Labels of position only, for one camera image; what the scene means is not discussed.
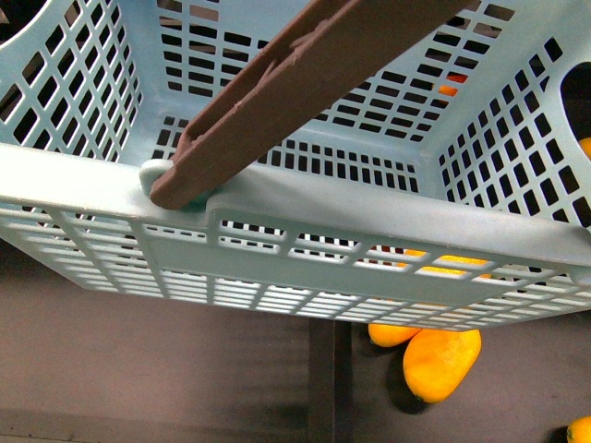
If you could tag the light blue plastic basket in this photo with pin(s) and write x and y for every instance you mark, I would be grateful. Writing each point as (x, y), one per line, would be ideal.
(447, 191)

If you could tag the brown basket handle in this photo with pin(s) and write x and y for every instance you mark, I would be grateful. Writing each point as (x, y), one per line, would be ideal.
(329, 48)

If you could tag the yellow mango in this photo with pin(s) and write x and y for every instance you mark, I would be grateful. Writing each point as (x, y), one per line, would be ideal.
(436, 362)
(579, 430)
(388, 336)

